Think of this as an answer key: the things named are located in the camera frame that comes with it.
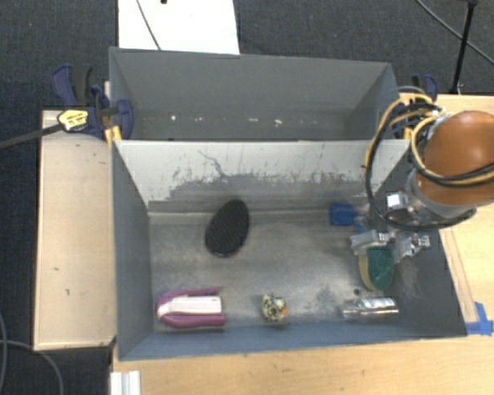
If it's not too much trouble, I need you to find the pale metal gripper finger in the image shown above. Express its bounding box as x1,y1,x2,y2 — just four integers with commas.
349,228,392,256
393,234,431,264

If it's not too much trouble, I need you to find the green and yellow sponge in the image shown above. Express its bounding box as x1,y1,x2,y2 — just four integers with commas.
357,246,396,292

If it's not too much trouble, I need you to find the blue box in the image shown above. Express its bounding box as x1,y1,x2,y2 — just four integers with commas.
329,202,366,232

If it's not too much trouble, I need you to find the shiny silver tube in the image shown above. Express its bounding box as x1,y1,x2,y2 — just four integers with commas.
340,296,400,321

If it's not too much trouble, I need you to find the grey metal bin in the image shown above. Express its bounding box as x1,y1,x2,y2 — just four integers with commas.
108,46,468,362

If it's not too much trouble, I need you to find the spotted toy animal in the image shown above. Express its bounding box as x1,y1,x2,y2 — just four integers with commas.
260,293,289,323

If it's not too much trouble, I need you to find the black oval object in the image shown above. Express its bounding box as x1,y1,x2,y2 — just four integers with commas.
204,198,251,258

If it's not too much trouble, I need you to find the purple and white tool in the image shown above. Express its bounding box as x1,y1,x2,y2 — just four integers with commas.
155,286,227,329

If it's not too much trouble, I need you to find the pale wood board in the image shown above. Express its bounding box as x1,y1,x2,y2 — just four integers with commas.
32,109,119,351

